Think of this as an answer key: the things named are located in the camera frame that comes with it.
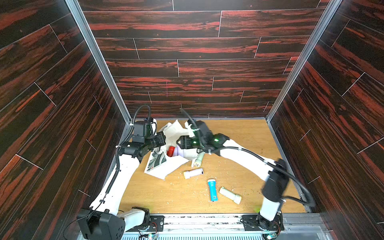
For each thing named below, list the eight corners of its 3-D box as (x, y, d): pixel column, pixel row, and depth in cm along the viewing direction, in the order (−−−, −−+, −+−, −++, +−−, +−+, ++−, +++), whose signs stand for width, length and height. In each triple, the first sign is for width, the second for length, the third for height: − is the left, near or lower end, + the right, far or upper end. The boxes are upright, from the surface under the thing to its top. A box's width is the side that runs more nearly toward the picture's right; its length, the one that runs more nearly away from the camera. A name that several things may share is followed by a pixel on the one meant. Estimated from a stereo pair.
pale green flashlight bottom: (218, 192, 85) (218, 190, 83) (220, 187, 87) (221, 185, 85) (238, 204, 81) (240, 203, 78) (241, 199, 83) (242, 197, 80)
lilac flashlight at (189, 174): (184, 179, 90) (184, 177, 88) (183, 173, 92) (182, 171, 90) (204, 175, 92) (204, 173, 90) (202, 169, 94) (202, 167, 92)
